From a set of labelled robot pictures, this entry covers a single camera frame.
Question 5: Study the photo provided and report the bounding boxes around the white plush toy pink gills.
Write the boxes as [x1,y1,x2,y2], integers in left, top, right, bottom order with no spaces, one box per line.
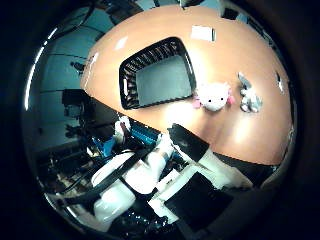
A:
[191,81,236,113]

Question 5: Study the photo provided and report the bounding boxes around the blue box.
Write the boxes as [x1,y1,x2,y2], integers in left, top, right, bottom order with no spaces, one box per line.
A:
[129,120,162,147]

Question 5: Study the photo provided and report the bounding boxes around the grey and white plush toy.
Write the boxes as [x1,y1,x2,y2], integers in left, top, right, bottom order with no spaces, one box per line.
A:
[237,71,264,114]

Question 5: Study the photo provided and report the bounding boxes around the black slatted plastic basket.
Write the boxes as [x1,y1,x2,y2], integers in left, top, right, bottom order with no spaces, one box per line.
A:
[118,36,198,111]

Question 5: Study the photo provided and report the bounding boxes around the white paper card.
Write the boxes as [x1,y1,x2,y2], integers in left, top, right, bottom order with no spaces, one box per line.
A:
[190,24,217,43]

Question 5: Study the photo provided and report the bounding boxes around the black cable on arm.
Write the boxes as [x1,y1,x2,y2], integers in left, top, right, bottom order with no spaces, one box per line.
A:
[61,148,154,208]

